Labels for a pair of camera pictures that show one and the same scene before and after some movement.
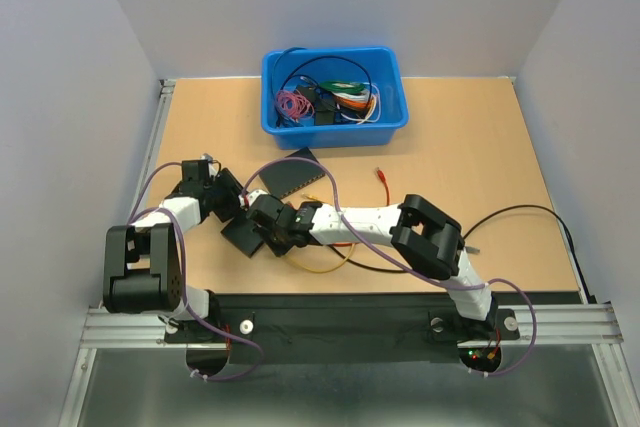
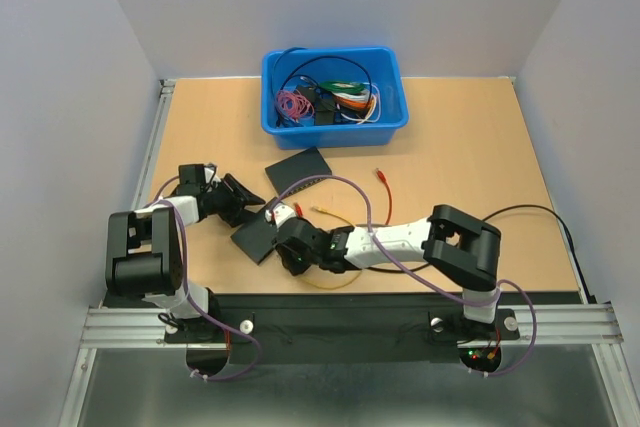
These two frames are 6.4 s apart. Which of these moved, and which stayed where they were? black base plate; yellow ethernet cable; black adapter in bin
Moved: yellow ethernet cable
Stayed: black base plate; black adapter in bin
